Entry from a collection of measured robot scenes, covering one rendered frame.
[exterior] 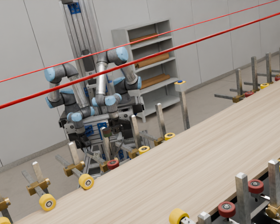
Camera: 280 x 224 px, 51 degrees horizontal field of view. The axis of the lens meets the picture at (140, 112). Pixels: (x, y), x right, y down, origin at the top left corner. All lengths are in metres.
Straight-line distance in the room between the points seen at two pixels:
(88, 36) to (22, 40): 1.81
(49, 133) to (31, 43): 1.36
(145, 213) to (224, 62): 5.45
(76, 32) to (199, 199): 1.91
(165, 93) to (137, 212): 4.25
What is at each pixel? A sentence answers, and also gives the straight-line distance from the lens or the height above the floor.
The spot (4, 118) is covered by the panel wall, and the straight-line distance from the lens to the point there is 4.57.
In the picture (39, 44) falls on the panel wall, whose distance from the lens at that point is 4.56.
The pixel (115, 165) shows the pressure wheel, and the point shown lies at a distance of 2.03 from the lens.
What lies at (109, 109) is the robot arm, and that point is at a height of 1.21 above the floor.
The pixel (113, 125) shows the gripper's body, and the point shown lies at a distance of 2.18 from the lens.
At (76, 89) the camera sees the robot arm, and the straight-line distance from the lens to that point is 2.45.
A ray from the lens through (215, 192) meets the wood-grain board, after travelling 1.63.
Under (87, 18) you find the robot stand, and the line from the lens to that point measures 2.85.
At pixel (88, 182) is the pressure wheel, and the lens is 1.85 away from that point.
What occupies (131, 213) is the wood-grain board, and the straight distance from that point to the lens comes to 1.59.
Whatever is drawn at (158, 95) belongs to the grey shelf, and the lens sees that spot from 5.58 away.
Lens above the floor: 1.89
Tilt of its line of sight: 20 degrees down
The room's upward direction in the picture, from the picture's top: 12 degrees counter-clockwise
